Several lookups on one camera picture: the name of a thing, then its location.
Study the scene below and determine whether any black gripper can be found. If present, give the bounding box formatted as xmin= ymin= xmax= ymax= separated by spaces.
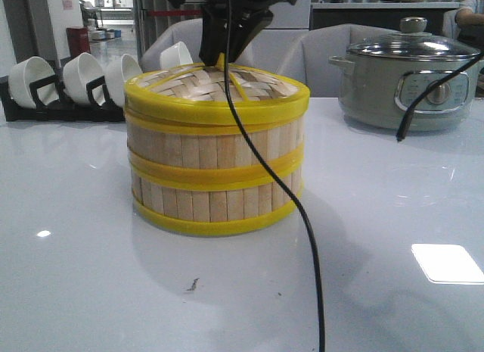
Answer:
xmin=168 ymin=0 xmax=297 ymax=64

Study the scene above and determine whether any woven bamboo steamer lid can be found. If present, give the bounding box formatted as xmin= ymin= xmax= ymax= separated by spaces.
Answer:
xmin=124 ymin=63 xmax=310 ymax=126

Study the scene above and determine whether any bamboo steamer basket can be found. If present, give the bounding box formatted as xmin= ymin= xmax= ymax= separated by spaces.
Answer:
xmin=126 ymin=112 xmax=304 ymax=191
xmin=131 ymin=163 xmax=296 ymax=236

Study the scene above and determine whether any left grey chair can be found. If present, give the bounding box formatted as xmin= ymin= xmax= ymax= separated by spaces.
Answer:
xmin=139 ymin=17 xmax=256 ymax=75

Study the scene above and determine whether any grey chair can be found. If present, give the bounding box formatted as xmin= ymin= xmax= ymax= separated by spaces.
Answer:
xmin=277 ymin=23 xmax=392 ymax=98
xmin=139 ymin=17 xmax=256 ymax=75

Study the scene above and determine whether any right grey chair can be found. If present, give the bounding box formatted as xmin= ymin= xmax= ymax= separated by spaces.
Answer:
xmin=277 ymin=23 xmax=392 ymax=98

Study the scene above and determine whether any white bowl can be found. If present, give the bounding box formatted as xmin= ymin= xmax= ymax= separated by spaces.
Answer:
xmin=8 ymin=56 xmax=55 ymax=109
xmin=104 ymin=54 xmax=142 ymax=107
xmin=63 ymin=52 xmax=104 ymax=105
xmin=159 ymin=42 xmax=193 ymax=70

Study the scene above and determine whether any grey electric cooking pot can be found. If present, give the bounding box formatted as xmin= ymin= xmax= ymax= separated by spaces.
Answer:
xmin=328 ymin=53 xmax=483 ymax=132

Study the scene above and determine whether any glass pot lid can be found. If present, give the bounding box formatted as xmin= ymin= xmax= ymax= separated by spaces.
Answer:
xmin=347 ymin=17 xmax=480 ymax=61

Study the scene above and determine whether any red bin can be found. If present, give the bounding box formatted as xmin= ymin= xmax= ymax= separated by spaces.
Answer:
xmin=66 ymin=26 xmax=91 ymax=59

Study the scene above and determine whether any black bowl rack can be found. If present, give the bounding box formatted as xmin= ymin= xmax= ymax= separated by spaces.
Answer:
xmin=1 ymin=69 xmax=125 ymax=123

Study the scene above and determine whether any seated person in background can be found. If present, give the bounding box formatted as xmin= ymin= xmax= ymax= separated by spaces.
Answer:
xmin=455 ymin=0 xmax=483 ymax=45

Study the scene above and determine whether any black cable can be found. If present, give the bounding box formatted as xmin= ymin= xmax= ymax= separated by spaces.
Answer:
xmin=223 ymin=0 xmax=327 ymax=352

